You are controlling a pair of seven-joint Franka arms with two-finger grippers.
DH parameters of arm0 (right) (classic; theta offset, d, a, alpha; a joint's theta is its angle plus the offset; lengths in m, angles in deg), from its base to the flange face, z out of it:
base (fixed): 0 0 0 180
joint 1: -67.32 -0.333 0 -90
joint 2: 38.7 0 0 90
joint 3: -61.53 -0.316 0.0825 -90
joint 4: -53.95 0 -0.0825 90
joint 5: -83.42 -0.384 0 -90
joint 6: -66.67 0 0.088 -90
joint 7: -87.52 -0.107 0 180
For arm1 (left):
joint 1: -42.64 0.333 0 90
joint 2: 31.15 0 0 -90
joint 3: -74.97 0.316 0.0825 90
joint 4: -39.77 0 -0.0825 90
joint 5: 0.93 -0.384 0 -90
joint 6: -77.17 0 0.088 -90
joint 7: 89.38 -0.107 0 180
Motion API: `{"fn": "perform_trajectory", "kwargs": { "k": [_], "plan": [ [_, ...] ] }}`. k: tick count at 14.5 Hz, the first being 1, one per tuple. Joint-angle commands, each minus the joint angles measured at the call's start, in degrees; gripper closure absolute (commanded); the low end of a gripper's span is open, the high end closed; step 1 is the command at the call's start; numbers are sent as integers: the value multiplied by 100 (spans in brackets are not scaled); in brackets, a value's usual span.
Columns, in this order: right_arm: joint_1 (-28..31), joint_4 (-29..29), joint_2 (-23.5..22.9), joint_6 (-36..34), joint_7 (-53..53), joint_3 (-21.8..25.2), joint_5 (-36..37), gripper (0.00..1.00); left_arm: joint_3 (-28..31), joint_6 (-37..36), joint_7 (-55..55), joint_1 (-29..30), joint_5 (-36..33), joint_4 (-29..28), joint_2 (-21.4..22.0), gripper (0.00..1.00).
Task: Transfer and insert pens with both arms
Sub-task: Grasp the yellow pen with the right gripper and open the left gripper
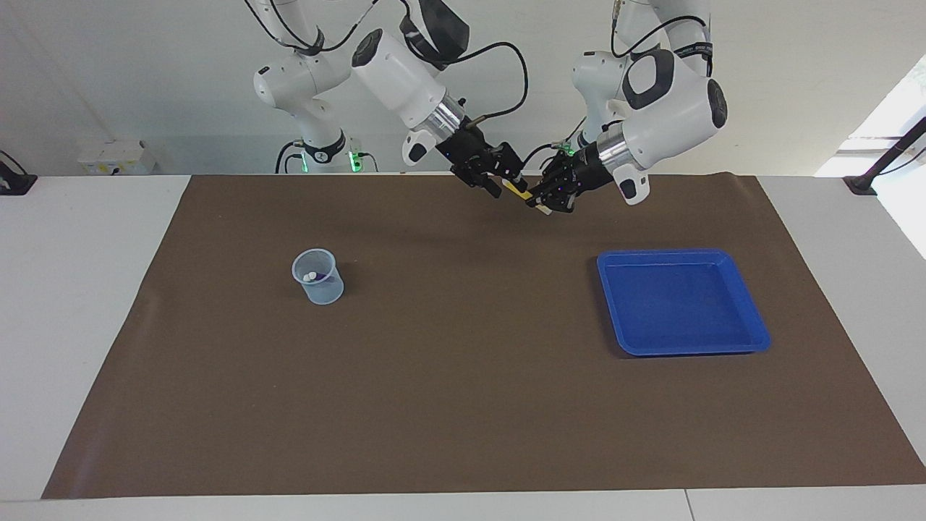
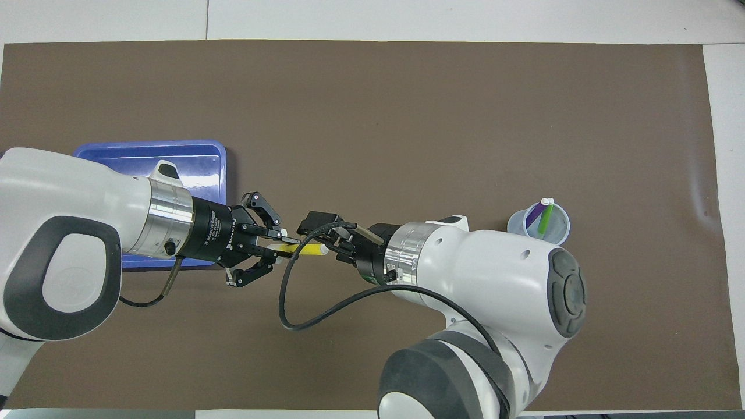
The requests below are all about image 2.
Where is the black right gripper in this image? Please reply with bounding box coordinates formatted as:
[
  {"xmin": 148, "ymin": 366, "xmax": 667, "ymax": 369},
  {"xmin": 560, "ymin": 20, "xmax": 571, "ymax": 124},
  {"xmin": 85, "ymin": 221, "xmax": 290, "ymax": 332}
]
[{"xmin": 297, "ymin": 211, "xmax": 401, "ymax": 286}]

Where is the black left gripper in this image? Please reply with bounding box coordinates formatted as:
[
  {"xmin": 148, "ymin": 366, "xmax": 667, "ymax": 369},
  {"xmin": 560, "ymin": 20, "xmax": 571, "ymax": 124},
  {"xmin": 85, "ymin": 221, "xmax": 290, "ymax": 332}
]
[{"xmin": 186, "ymin": 192, "xmax": 301, "ymax": 289}]

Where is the yellow pen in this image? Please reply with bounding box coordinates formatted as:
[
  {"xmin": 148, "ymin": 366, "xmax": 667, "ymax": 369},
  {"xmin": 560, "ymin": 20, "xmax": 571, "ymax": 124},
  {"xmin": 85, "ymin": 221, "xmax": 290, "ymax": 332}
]
[{"xmin": 265, "ymin": 243, "xmax": 329, "ymax": 257}]

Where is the purple pen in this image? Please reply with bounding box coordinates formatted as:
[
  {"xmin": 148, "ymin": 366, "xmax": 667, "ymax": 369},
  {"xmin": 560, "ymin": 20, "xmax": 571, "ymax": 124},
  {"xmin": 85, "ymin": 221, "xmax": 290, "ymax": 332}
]
[{"xmin": 526, "ymin": 198, "xmax": 551, "ymax": 229}]

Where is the green pen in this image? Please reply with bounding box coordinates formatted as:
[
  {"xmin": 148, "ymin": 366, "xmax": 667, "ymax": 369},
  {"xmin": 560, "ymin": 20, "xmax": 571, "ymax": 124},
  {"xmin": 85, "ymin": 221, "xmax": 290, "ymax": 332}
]
[{"xmin": 537, "ymin": 198, "xmax": 555, "ymax": 236}]

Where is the blue plastic tray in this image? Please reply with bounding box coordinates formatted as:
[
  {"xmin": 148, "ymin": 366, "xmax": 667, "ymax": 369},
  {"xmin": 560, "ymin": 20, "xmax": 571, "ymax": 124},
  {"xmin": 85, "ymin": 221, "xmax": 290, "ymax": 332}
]
[{"xmin": 73, "ymin": 139, "xmax": 228, "ymax": 268}]

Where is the brown table mat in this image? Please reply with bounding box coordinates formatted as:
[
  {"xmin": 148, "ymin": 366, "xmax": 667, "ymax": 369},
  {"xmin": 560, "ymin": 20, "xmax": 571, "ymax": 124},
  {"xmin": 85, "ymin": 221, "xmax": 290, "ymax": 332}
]
[{"xmin": 0, "ymin": 40, "xmax": 743, "ymax": 411}]

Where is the translucent plastic cup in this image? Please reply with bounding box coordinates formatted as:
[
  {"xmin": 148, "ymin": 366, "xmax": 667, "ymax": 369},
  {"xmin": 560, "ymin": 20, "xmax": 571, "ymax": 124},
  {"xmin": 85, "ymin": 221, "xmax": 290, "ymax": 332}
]
[{"xmin": 507, "ymin": 200, "xmax": 572, "ymax": 250}]

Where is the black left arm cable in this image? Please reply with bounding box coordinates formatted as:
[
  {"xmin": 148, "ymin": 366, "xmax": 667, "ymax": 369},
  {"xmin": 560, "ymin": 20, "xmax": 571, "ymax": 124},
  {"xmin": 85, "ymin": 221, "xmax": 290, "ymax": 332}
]
[{"xmin": 119, "ymin": 256, "xmax": 181, "ymax": 308}]

